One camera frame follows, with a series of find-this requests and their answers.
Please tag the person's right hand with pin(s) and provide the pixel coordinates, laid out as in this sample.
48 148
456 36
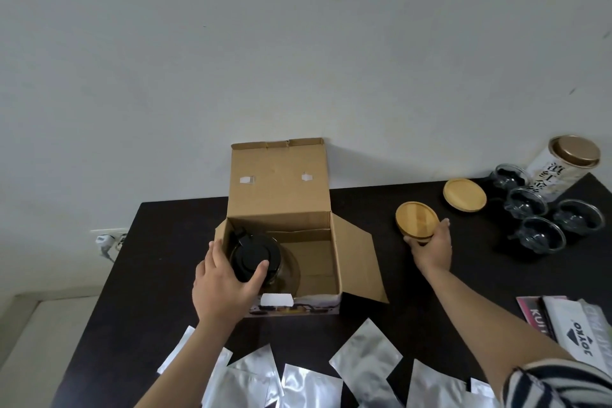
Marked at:
435 254

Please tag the person's left hand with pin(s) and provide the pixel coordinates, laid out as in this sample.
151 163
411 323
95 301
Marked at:
220 293

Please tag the bamboo coaster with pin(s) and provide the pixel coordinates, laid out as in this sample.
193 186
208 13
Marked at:
416 219
464 193

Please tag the glass teapot black lid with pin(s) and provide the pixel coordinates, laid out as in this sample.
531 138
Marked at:
253 254

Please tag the glass cup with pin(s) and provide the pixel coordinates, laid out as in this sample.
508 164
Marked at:
578 216
526 202
542 233
510 178

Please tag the red cardboard tea set box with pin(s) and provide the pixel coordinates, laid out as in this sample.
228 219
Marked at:
277 183

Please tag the white tea tin gold lid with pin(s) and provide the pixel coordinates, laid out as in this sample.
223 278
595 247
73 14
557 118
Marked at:
574 149

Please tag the person's left forearm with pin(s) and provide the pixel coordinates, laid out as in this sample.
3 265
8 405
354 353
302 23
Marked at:
186 369

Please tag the person's right forearm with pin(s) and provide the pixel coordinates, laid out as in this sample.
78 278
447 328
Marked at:
478 326

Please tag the dark wooden table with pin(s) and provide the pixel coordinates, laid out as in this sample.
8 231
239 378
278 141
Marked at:
158 254

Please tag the pink packet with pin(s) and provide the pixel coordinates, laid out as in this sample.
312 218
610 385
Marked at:
530 314

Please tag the group of silver foil pouches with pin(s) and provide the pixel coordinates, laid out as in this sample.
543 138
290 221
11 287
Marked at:
368 355

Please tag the white power plug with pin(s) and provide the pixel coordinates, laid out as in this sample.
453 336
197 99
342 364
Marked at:
103 242

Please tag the white packet black logo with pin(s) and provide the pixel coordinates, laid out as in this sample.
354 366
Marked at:
559 317

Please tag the striped shirt sleeve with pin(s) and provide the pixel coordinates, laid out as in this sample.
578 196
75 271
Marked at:
559 386

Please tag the white wall socket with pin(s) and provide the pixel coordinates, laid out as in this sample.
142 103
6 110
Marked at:
110 231

